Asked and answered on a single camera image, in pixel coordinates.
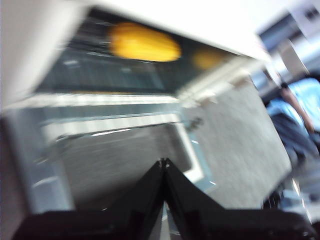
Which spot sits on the cream Toshiba toaster oven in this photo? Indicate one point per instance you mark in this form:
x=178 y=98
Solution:
x=37 y=30

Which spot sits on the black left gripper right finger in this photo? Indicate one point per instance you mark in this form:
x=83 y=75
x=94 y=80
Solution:
x=225 y=225

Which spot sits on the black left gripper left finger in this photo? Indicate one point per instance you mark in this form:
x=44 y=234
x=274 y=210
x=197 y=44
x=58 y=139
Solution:
x=100 y=225

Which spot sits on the person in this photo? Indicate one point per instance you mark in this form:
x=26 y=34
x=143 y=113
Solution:
x=290 y=117

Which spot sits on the yellow corn cob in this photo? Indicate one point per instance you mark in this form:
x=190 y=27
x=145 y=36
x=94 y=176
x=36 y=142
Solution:
x=145 y=42

